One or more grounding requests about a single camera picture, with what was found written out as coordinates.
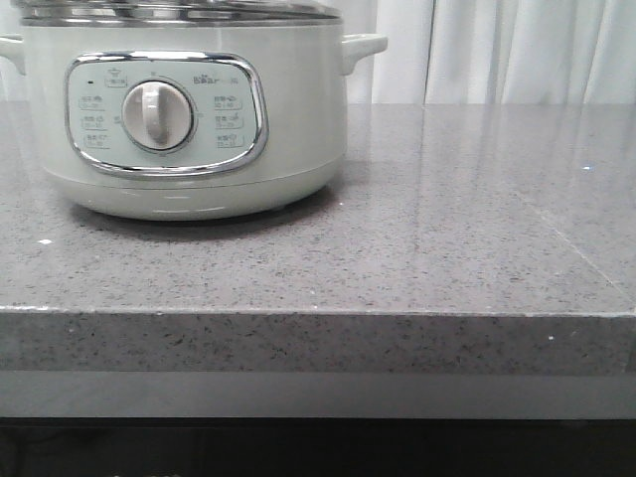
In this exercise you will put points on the pale green electric cooking pot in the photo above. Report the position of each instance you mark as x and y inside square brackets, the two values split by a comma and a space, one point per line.
[269, 107]

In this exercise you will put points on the white curtain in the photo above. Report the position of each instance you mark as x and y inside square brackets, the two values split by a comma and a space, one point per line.
[483, 52]

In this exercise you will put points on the glass pot lid steel rim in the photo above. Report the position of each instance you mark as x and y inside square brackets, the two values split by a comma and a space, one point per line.
[141, 14]

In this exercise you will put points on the beige round control knob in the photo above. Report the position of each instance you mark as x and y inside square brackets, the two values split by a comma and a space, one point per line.
[157, 115]

